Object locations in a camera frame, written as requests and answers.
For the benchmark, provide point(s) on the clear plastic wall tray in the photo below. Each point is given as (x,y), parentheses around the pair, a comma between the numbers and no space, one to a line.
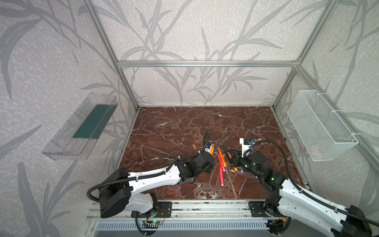
(78,136)

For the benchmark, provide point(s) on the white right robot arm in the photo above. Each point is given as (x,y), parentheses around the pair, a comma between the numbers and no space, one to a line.
(290,200)

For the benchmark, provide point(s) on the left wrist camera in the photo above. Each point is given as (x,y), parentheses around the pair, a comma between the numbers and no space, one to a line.
(208,147)

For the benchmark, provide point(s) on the white wire mesh basket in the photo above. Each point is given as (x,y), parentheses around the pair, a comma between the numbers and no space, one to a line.
(323,133)

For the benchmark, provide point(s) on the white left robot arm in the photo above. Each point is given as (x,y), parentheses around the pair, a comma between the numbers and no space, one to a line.
(124,190)

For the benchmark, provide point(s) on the pink highlighter pen lower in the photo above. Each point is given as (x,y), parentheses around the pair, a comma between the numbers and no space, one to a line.
(221,177)

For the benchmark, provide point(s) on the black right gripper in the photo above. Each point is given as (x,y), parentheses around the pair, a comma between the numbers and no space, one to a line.
(237,155)

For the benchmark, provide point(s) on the pink highlighter pen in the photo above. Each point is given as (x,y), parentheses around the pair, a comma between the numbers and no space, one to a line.
(221,177)
(222,167)

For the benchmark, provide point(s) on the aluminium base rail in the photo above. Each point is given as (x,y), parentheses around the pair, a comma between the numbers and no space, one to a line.
(185,215)

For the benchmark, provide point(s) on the yellow-orange highlighter pen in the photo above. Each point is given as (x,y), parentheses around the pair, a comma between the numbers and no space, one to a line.
(212,150)

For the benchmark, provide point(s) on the pink highlighter pen upper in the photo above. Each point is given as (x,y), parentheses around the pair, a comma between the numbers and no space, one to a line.
(222,167)

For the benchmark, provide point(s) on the aluminium cage frame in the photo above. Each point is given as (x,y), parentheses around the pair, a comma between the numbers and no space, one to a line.
(340,60)

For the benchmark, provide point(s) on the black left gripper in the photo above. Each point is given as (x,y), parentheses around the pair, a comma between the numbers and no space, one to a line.
(204,151)

